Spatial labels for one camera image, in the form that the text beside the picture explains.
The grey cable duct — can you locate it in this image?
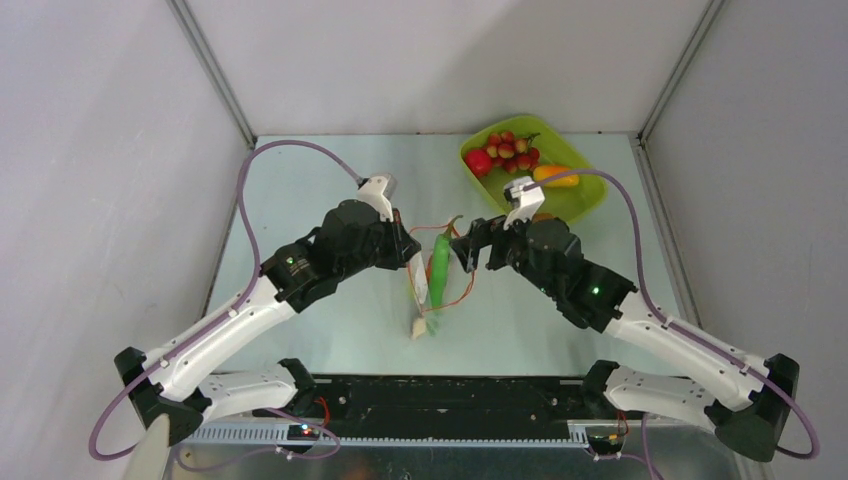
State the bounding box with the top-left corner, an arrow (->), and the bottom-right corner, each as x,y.
182,422 -> 589,448

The green cucumber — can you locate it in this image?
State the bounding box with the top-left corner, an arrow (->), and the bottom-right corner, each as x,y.
429,215 -> 462,310

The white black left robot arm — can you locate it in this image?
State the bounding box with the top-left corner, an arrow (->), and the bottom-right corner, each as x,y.
114,200 -> 421,445

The orange yellow mango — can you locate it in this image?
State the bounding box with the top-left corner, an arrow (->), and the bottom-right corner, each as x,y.
532,165 -> 580,188

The red apple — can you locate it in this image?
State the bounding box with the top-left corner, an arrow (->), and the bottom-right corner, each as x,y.
464,148 -> 493,178

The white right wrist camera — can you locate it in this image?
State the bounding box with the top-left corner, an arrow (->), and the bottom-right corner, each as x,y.
503,176 -> 545,230

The brown kiwi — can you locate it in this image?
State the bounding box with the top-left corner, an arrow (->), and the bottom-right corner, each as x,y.
532,213 -> 555,222

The clear zip bag orange zipper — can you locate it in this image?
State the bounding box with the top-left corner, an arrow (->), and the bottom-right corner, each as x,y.
406,215 -> 476,340

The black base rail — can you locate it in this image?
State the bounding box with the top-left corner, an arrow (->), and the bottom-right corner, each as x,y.
251,374 -> 647,442

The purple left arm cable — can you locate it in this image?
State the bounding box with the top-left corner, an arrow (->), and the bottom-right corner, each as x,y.
88,139 -> 366,475

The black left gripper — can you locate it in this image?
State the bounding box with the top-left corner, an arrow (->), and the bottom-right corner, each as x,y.
336,207 -> 421,281

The green plastic bin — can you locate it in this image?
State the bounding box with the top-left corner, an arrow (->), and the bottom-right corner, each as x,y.
459,115 -> 607,223

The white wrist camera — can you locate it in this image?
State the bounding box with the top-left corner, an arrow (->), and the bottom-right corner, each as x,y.
503,176 -> 545,230
356,173 -> 397,222

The red cherry bunch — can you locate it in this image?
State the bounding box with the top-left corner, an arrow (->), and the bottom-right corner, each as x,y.
483,130 -> 541,174

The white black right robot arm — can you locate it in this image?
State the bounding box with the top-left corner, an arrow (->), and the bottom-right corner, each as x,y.
450,216 -> 800,462

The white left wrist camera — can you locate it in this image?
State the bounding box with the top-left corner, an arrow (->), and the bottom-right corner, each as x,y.
356,173 -> 397,222

